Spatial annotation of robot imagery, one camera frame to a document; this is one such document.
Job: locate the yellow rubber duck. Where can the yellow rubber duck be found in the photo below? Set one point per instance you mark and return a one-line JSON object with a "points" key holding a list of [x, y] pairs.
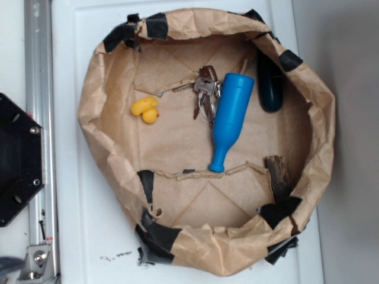
{"points": [[146, 107]]}

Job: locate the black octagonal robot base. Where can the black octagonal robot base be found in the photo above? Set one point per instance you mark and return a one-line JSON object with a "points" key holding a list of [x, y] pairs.
{"points": [[21, 160]]}

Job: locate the brown paper bag tray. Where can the brown paper bag tray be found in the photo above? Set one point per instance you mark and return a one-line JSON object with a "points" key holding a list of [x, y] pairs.
{"points": [[183, 213]]}

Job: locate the bunch of metal keys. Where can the bunch of metal keys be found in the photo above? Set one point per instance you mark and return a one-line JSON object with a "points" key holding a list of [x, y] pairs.
{"points": [[207, 88]]}

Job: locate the blue plastic bottle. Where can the blue plastic bottle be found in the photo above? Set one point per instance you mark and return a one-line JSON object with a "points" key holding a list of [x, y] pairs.
{"points": [[230, 115]]}

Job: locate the dark wood piece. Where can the dark wood piece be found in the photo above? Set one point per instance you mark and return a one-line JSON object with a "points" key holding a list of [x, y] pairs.
{"points": [[279, 176]]}

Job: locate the dark green oblong object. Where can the dark green oblong object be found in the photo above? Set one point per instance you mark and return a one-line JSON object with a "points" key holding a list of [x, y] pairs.
{"points": [[270, 84]]}

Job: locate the white plastic board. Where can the white plastic board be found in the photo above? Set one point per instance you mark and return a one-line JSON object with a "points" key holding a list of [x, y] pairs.
{"points": [[97, 242]]}

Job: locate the metal corner bracket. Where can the metal corner bracket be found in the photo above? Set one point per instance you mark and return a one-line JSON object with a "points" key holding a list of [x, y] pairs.
{"points": [[38, 265]]}

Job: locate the aluminium rail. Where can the aluminium rail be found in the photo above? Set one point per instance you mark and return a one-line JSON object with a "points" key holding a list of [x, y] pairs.
{"points": [[42, 209]]}

